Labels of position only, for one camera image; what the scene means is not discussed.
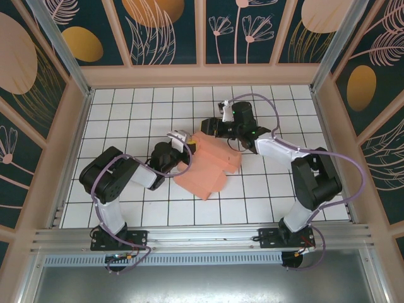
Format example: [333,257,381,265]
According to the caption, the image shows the pink paper box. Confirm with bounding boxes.
[172,130,243,202]

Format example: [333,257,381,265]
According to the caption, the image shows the cream disc gold lines panel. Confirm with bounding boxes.
[276,0,355,65]

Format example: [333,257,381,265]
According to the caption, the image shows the grey metal sheet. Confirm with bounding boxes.
[31,264,381,303]

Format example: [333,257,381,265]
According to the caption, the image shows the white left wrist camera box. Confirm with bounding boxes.
[167,130,193,153]

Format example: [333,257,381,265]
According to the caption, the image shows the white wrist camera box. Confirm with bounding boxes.
[217,100,235,123]
[167,130,193,153]

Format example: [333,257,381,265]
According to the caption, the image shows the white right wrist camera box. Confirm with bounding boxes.
[217,100,235,123]

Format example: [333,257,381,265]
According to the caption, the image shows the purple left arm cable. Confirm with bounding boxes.
[90,132,194,275]

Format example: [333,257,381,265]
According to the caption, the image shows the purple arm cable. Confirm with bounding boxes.
[90,132,194,275]
[227,93,367,272]

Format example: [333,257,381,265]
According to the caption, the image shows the aluminium side rail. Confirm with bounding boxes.
[311,90,354,223]
[50,89,95,230]

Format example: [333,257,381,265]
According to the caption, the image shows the pink flowers wall panel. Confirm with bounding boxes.
[204,0,285,65]

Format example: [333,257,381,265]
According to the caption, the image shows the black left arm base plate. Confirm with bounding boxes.
[90,229,150,252]

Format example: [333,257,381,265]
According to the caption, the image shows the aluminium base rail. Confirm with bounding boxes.
[30,223,376,254]

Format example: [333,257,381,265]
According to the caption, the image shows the grey slotted cable duct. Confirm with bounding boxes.
[43,251,284,266]

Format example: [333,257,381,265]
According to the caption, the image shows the aluminium corner post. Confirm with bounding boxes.
[26,0,95,97]
[310,0,366,93]

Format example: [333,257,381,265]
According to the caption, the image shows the gold disc leaves wall panel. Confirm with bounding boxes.
[112,0,199,66]

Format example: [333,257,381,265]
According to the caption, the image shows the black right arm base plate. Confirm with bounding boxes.
[258,227,317,251]

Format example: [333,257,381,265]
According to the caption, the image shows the gold oval fern wall panel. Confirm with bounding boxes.
[333,0,404,135]

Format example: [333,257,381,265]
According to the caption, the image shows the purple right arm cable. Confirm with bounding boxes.
[227,93,367,272]

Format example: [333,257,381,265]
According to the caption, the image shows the gold oval feather wall panel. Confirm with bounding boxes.
[31,0,128,68]

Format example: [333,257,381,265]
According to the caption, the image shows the single flower wall panel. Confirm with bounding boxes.
[0,110,44,229]

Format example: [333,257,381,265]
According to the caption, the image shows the pink ferns wall panel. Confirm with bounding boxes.
[359,119,404,225]

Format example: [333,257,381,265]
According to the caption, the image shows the cream oval wall panel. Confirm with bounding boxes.
[0,11,69,140]

